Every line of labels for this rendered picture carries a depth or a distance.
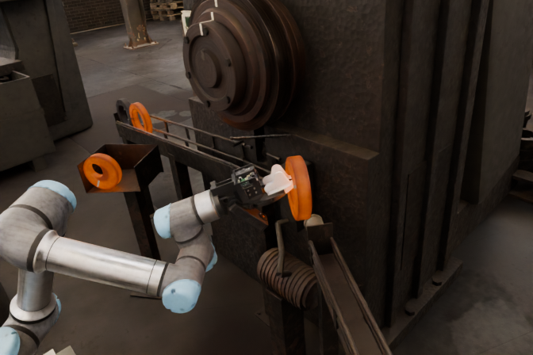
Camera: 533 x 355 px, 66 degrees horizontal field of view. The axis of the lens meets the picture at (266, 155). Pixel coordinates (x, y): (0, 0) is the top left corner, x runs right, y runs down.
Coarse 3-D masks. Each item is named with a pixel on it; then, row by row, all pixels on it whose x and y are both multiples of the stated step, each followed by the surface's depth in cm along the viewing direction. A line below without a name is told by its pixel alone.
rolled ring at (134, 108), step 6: (138, 102) 212; (132, 108) 213; (138, 108) 208; (144, 108) 209; (132, 114) 217; (144, 114) 207; (132, 120) 220; (138, 120) 221; (144, 120) 207; (150, 120) 209; (138, 126) 220; (144, 126) 210; (150, 126) 210; (150, 132) 213
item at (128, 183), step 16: (112, 144) 182; (128, 144) 180; (144, 144) 178; (128, 160) 184; (144, 160) 166; (160, 160) 180; (80, 176) 168; (128, 176) 179; (144, 176) 167; (96, 192) 170; (112, 192) 168; (128, 192) 166; (128, 208) 180; (144, 208) 183; (144, 224) 183; (144, 240) 187; (144, 256) 192
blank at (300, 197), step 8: (288, 160) 99; (296, 160) 96; (288, 168) 100; (296, 168) 94; (304, 168) 94; (296, 176) 93; (304, 176) 93; (296, 184) 92; (304, 184) 92; (288, 192) 105; (296, 192) 93; (304, 192) 92; (296, 200) 95; (304, 200) 92; (296, 208) 96; (304, 208) 93; (296, 216) 97; (304, 216) 95
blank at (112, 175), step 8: (88, 160) 165; (96, 160) 165; (104, 160) 164; (112, 160) 165; (88, 168) 168; (104, 168) 166; (112, 168) 165; (120, 168) 167; (88, 176) 169; (96, 176) 170; (104, 176) 168; (112, 176) 167; (120, 176) 168; (96, 184) 170; (104, 184) 170; (112, 184) 169
